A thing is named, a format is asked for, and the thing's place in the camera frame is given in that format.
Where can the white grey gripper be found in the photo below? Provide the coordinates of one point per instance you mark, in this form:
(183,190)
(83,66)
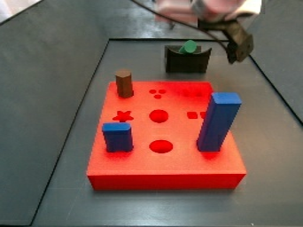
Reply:
(176,9)

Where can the green round peg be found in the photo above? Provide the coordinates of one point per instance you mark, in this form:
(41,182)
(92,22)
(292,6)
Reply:
(188,47)

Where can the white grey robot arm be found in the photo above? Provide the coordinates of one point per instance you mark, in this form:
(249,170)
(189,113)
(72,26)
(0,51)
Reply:
(207,10)

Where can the black curved cradle holder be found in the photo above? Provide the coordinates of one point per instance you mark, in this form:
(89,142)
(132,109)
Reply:
(185,63)

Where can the brown hexagonal peg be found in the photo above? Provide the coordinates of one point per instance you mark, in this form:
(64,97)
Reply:
(124,83)

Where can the tall blue rectangular peg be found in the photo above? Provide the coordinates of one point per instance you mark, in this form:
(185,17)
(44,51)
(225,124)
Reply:
(221,110)

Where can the red shape sorter block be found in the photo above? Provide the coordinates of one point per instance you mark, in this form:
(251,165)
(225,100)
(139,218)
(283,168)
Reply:
(165,115)

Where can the short blue peg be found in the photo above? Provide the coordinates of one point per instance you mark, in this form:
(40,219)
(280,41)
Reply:
(117,136)

